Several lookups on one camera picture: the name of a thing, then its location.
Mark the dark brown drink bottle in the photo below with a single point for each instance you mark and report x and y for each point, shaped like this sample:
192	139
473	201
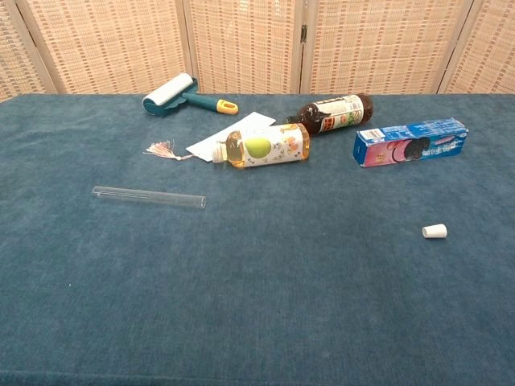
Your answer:
342	112

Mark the black screen hinge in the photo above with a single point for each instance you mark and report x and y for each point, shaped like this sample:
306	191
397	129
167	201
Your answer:
304	33

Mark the paper bookmark with pink tassel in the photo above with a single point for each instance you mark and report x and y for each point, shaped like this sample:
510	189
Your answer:
249	122

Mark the blue velvet tablecloth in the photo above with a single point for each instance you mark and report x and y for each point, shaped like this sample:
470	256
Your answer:
257	281

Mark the clear glass test tube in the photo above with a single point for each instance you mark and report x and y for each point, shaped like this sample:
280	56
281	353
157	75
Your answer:
153	197

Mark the blue cookie box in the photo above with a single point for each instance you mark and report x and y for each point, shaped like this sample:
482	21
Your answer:
402	144

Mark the teal lint roller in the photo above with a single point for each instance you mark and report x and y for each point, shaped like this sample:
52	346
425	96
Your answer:
169	94

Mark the woven bamboo folding screen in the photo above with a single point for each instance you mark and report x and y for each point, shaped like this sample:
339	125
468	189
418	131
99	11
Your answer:
241	40

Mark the yellow juice bottle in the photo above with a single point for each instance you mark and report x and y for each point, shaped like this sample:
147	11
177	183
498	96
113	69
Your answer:
273	149

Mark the small white rubber stopper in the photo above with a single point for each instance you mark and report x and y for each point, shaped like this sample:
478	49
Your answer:
434	231

